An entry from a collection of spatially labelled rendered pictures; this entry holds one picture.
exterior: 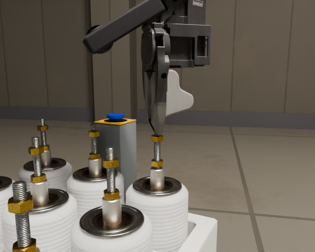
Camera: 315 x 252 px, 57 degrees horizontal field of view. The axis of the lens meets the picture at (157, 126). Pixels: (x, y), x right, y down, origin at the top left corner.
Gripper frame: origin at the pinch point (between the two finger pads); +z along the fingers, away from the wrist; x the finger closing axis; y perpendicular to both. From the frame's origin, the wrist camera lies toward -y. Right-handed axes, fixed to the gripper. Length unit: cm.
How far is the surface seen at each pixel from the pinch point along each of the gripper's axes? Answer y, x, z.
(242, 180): 52, 56, 35
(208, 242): 8.0, -3.3, 18.2
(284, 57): 140, 149, -19
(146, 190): -1.4, -1.6, 9.3
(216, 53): 96, 171, -22
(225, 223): 28, 28, 35
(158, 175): 0.5, -1.1, 7.4
